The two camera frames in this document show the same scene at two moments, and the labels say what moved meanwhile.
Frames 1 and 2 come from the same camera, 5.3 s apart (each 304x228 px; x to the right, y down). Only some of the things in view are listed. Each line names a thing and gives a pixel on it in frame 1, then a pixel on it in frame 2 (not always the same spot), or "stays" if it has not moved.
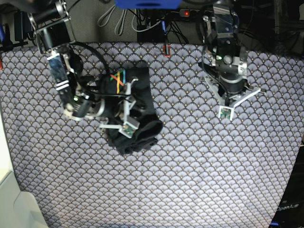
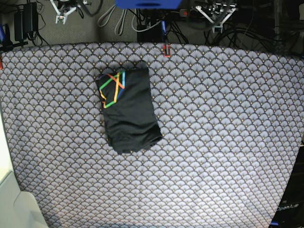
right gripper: x=228 y=93 to x=218 y=11
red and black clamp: x=166 y=50 stays
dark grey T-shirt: x=128 y=98 stays
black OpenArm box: x=290 y=213 stays
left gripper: x=83 y=106 to x=64 y=7
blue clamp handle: x=163 y=24 stays
